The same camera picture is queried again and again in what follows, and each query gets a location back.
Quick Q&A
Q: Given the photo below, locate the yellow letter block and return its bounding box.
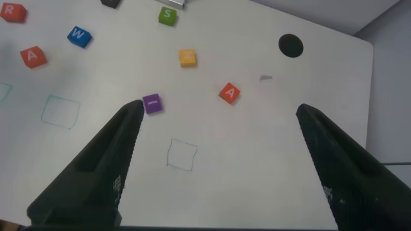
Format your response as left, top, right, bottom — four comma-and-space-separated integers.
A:
179, 48, 198, 69

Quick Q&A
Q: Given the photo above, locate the orange block letter A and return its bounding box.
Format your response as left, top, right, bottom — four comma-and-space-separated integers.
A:
19, 46, 48, 69
218, 81, 241, 105

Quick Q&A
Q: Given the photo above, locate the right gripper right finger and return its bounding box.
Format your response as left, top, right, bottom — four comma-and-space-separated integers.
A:
295, 103, 411, 231

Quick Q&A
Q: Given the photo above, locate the orange block letter R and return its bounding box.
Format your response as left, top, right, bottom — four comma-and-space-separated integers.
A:
0, 2, 28, 24

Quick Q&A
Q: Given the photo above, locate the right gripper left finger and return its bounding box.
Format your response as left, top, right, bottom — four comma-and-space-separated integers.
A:
27, 99, 145, 227

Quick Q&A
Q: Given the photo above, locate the blue block letter W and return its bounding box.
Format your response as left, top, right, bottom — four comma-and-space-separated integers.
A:
66, 26, 93, 49

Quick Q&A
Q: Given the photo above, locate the purple block letter I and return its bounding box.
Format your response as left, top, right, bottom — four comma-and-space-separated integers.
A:
141, 93, 164, 115

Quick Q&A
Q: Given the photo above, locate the black table cable grommet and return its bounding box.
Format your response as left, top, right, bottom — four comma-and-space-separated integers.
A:
277, 33, 304, 59

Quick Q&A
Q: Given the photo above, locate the black block letter L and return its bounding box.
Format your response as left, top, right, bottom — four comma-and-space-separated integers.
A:
100, 0, 123, 10

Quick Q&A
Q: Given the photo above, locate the metal-framed whiteboard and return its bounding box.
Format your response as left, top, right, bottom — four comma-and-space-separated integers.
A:
153, 0, 187, 10

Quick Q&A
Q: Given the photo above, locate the green block letter S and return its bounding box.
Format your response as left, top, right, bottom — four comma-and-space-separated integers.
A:
157, 6, 178, 28

